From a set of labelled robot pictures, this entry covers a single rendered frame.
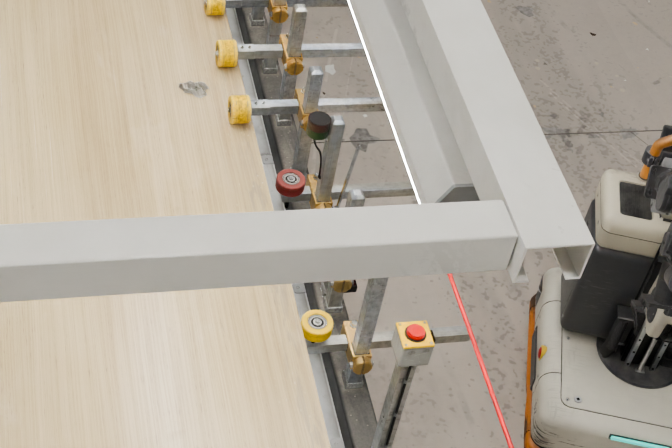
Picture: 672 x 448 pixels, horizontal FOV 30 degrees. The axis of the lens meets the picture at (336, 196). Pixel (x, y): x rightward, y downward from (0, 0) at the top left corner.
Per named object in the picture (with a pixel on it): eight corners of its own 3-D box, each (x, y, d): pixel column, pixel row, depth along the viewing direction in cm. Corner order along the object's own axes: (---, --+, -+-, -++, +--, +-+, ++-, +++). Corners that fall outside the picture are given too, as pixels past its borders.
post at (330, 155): (317, 239, 359) (342, 113, 325) (320, 248, 356) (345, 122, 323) (306, 239, 358) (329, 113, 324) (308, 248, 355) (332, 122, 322)
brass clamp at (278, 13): (281, -3, 398) (283, -16, 394) (289, 23, 389) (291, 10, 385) (262, -3, 396) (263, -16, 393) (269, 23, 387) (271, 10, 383)
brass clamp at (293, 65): (295, 46, 381) (297, 33, 377) (304, 75, 372) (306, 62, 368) (276, 47, 379) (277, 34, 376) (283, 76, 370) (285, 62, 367)
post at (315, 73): (299, 187, 378) (321, 63, 345) (302, 195, 376) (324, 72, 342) (288, 188, 377) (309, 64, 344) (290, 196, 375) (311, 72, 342)
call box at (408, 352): (420, 342, 277) (426, 319, 271) (428, 367, 272) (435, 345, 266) (389, 344, 275) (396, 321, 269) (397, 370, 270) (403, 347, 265)
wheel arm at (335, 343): (464, 333, 327) (468, 323, 324) (468, 344, 325) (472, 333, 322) (302, 346, 316) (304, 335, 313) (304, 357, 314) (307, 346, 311)
